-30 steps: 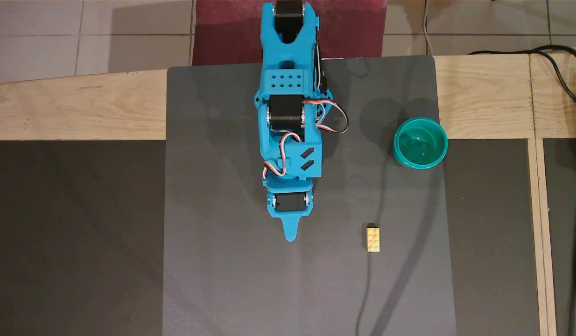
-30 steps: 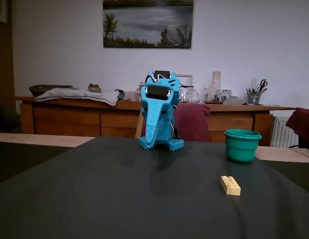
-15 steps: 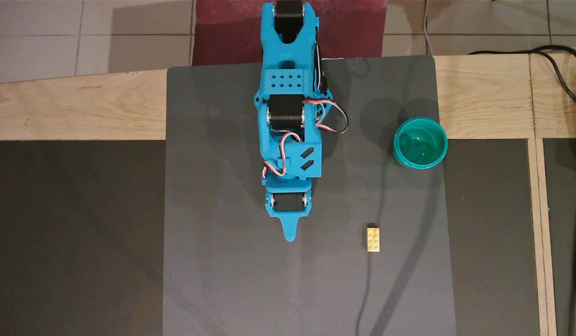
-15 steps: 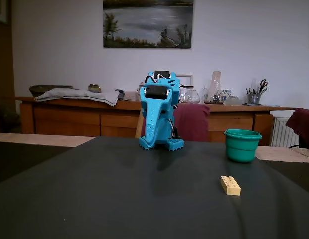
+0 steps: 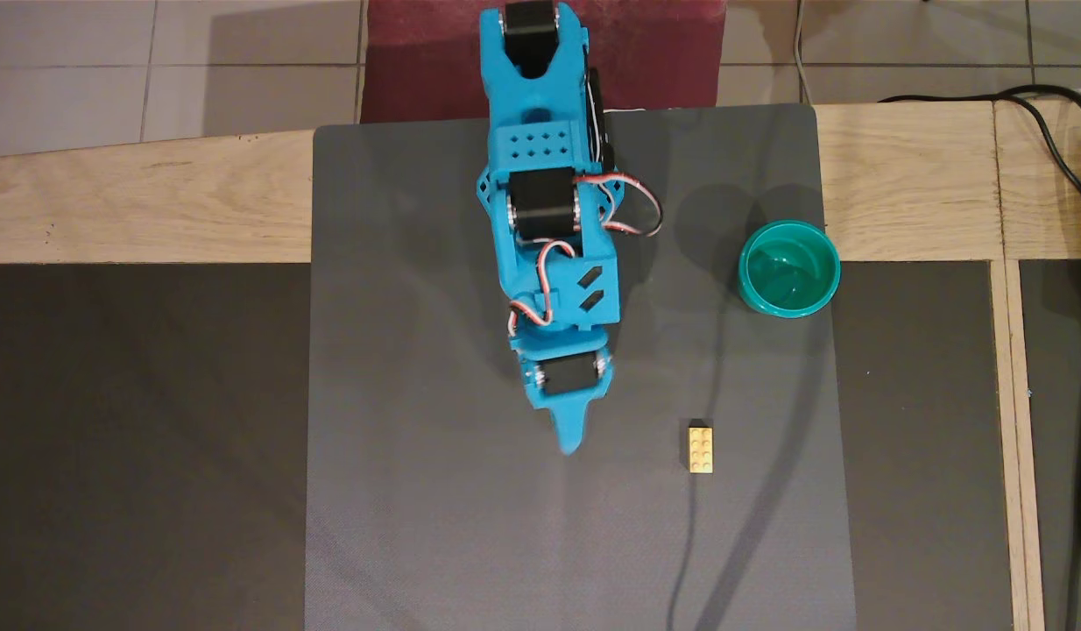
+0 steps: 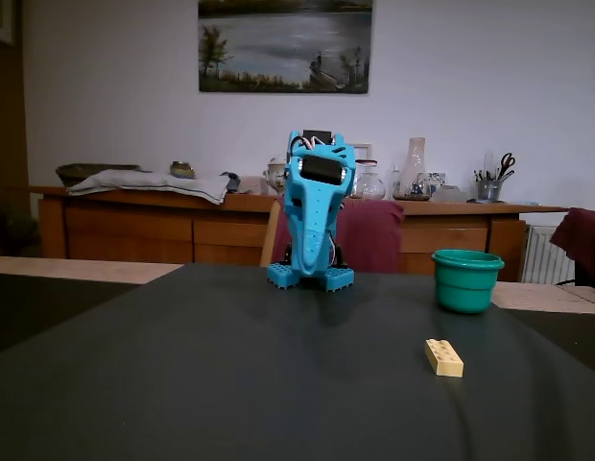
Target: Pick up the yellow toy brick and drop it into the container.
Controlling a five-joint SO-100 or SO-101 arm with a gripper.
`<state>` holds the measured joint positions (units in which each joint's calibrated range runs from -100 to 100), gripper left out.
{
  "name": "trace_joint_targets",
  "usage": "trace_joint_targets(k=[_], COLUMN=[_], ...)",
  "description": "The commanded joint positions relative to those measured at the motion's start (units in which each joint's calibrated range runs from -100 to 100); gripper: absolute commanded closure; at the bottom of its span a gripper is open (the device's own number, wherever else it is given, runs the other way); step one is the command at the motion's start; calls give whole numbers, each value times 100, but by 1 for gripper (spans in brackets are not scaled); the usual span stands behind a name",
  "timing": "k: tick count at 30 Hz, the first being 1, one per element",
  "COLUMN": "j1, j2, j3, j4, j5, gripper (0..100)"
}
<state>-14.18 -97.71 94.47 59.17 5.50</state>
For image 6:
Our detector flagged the white painted soup tureen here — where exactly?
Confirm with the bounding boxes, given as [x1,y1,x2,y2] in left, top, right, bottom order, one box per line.
[264,156,288,197]

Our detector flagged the metal pen cup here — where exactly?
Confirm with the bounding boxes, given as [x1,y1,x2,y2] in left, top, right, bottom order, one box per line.
[475,178,504,203]

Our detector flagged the tall glass flask vase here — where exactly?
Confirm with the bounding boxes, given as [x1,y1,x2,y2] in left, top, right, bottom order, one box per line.
[392,136,432,202]

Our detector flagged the shallow glass dish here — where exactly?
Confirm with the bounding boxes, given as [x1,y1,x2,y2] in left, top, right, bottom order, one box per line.
[430,184,472,204]

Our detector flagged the maroon chair cloth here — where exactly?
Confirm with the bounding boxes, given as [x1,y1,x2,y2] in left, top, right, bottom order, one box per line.
[549,206,595,292]
[271,196,407,276]

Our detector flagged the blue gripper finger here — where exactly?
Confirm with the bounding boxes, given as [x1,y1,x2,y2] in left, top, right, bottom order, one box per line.
[290,184,345,279]

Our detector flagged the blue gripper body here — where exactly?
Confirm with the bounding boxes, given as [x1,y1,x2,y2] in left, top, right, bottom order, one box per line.
[283,146,359,215]

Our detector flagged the cream white lego brick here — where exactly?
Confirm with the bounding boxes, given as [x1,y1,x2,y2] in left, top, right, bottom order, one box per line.
[424,338,465,378]

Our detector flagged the blue white ceramic piece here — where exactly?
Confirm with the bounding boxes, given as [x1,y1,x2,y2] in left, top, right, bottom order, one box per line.
[425,171,447,196]

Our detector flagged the wooden sideboard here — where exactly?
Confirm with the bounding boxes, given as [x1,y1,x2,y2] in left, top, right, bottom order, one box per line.
[29,184,570,283]

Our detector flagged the grey table mat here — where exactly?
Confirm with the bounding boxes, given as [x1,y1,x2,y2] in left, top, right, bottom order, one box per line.
[0,262,595,461]

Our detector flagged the white radiator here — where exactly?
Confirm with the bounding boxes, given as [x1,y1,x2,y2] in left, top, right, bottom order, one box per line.
[521,224,578,285]

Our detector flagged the lake landscape painting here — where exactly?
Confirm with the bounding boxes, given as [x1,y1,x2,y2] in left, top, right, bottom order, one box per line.
[197,0,374,95]

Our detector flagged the round glass bowl vase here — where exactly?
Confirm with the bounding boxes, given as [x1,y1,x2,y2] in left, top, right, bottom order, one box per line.
[353,171,388,201]

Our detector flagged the wooden chair backrest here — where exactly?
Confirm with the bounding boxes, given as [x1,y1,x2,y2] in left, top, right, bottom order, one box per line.
[259,199,283,268]

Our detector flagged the small white picture frame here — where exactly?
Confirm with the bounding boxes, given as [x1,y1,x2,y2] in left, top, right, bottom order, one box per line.
[350,142,374,167]

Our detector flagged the small ceramic jar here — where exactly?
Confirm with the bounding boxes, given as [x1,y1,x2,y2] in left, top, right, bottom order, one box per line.
[169,159,197,181]

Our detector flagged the grey folded cloth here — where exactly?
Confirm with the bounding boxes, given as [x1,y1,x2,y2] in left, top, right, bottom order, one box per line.
[65,168,231,206]

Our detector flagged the black table panel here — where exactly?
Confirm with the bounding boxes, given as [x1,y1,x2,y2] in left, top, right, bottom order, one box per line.
[506,306,595,378]
[0,272,138,359]

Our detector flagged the green plastic cup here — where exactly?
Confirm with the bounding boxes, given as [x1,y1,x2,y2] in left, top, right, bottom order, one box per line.
[431,248,506,315]

